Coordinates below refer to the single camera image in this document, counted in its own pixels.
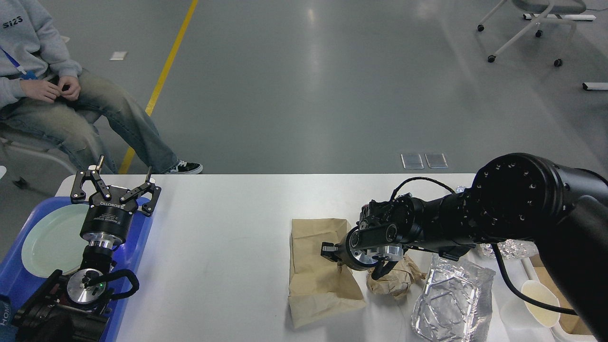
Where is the white chair of person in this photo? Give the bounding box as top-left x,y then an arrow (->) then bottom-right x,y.
0,123 -> 76,189

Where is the brown cardboard in bin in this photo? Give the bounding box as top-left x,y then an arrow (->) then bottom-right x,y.
530,255 -> 591,336

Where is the seated person grey hoodie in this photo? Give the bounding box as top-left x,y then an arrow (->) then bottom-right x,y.
0,0 -> 203,175

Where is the right floor outlet plate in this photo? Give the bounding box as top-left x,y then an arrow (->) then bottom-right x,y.
424,153 -> 449,169

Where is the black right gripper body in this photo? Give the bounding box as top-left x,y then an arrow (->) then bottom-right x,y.
340,224 -> 404,271

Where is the white bowl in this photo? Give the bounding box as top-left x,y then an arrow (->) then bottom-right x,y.
521,280 -> 561,328

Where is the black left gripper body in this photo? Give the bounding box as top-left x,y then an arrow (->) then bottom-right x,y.
80,199 -> 139,246

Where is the white floor bar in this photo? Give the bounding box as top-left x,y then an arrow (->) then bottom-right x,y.
582,82 -> 608,91

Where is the white desk foot bar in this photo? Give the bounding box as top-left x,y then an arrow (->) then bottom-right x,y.
523,13 -> 597,21

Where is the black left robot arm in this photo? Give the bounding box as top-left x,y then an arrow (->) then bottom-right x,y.
11,155 -> 161,342

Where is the mint green plate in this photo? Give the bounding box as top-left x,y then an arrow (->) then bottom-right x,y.
21,204 -> 89,278

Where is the beige plastic bin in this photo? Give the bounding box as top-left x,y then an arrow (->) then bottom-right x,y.
520,256 -> 597,342

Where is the left floor outlet plate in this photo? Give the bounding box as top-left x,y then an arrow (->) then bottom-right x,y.
401,153 -> 425,170

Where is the crumpled brown paper ball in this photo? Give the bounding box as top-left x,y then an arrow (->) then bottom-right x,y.
366,255 -> 427,300

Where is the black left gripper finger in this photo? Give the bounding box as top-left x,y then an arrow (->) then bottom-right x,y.
70,155 -> 114,205
120,167 -> 162,218

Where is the brown paper bag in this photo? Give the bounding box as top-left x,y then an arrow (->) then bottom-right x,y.
287,218 -> 366,329

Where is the silver foil bag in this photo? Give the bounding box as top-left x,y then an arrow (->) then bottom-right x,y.
456,186 -> 540,260

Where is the floor outlet plate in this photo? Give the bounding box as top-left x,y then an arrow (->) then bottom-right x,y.
424,153 -> 449,169
401,153 -> 425,170

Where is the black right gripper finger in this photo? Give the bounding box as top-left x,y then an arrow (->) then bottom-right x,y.
321,242 -> 342,263
371,258 -> 398,281

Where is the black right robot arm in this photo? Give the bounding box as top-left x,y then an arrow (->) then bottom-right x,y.
321,153 -> 608,342

